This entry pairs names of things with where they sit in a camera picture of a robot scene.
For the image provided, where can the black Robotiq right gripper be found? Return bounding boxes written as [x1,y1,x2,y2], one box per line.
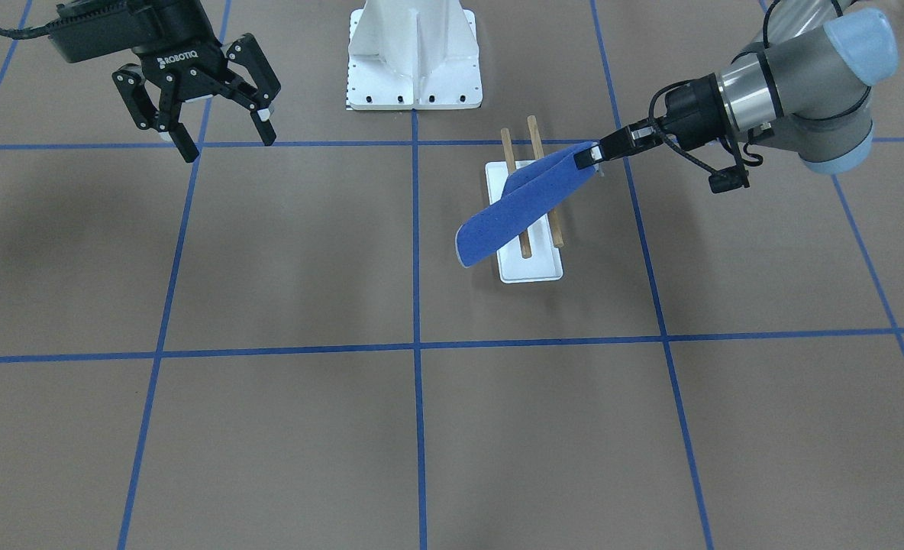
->
[112,34,281,163]

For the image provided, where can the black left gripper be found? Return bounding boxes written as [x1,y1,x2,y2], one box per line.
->
[573,80,728,170]

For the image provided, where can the blue towel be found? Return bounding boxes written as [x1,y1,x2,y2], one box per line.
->
[454,141,596,268]

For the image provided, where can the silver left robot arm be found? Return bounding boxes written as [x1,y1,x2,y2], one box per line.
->
[573,1,899,193]

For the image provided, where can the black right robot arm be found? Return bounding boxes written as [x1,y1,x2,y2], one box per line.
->
[0,1,281,163]

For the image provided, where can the wooden rack bar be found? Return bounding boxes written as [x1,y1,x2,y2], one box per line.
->
[500,128,533,260]
[527,115,565,249]

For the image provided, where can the white towel rack base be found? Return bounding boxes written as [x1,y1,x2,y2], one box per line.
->
[484,160,563,284]

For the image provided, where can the braided black cable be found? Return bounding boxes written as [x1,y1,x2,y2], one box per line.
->
[648,80,764,193]

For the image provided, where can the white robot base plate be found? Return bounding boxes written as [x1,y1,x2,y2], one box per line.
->
[345,1,483,111]

